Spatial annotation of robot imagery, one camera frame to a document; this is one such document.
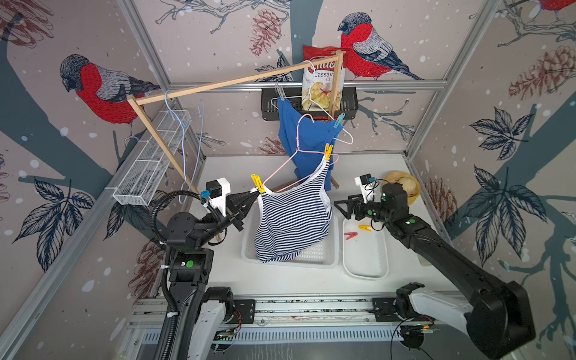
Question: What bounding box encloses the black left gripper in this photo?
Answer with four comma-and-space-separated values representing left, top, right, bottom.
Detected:
196, 190, 258, 251

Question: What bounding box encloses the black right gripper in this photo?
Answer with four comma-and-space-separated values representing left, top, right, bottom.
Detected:
333, 193, 393, 226

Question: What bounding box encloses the red clothespin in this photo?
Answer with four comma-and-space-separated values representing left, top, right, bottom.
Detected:
344, 232, 358, 241

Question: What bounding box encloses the blue white striped tank top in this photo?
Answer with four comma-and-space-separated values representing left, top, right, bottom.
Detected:
254, 157, 332, 263

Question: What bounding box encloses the yellow clothespin striped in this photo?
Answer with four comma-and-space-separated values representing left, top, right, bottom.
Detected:
324, 143, 333, 161
251, 174, 266, 194

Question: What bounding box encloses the pink wire hanger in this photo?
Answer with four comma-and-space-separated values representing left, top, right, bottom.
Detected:
262, 113, 340, 192

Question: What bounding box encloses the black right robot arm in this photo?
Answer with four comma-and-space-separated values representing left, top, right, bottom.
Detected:
334, 184, 536, 359

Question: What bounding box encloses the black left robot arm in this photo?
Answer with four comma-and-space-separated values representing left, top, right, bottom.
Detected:
150, 190, 259, 359

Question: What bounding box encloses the white plastic tray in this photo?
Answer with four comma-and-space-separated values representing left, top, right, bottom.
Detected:
342, 218, 389, 281

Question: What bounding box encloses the white perforated plastic basket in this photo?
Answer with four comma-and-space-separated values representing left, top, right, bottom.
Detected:
241, 209, 341, 269

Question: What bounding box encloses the yellow bowl with buns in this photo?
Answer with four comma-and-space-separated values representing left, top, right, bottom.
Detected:
384, 171, 422, 206

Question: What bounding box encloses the teal clothespin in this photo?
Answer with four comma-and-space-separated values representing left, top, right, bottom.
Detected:
334, 112, 346, 128

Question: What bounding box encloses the grey clothespin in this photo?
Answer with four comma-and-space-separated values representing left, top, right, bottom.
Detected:
274, 82, 286, 101

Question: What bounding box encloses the cassava chips bag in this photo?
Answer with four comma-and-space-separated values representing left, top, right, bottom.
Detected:
301, 61, 345, 111

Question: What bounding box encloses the wooden clothes rack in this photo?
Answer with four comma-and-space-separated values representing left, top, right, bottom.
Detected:
127, 50, 346, 199

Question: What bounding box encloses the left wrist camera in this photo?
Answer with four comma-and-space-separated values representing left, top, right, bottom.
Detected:
200, 178, 231, 218

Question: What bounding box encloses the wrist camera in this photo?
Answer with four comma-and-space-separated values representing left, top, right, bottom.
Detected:
200, 178, 231, 218
354, 173, 379, 203

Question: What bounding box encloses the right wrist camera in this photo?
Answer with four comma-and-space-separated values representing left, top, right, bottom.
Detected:
354, 173, 379, 203

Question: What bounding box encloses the white wire wall basket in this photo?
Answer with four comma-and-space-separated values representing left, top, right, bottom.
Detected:
112, 109, 191, 206

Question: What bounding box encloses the black wall basket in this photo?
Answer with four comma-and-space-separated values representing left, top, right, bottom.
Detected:
260, 87, 359, 122

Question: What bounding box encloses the white wire hanger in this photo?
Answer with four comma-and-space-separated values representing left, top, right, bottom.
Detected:
262, 54, 358, 128

